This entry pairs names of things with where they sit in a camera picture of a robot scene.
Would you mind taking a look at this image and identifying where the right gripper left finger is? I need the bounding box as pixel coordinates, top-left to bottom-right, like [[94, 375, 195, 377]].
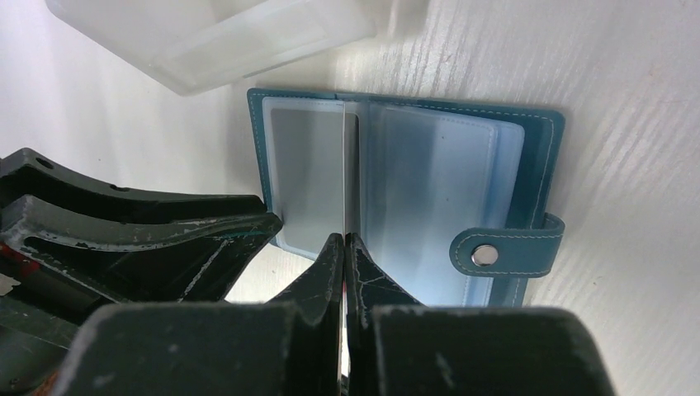
[[51, 233, 344, 395]]

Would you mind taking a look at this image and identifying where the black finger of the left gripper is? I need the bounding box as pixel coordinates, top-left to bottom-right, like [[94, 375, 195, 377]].
[[1, 148, 267, 224]]

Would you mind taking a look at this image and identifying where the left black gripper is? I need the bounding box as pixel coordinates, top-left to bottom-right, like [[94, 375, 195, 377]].
[[1, 196, 281, 395]]

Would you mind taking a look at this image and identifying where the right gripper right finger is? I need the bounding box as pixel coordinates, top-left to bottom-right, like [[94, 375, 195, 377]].
[[345, 233, 614, 395]]

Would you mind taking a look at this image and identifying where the blue leather card holder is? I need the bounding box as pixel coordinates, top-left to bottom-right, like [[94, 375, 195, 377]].
[[247, 88, 565, 307]]

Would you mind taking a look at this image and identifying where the clear plastic card box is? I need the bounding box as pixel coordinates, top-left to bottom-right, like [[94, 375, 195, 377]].
[[46, 1, 428, 96]]

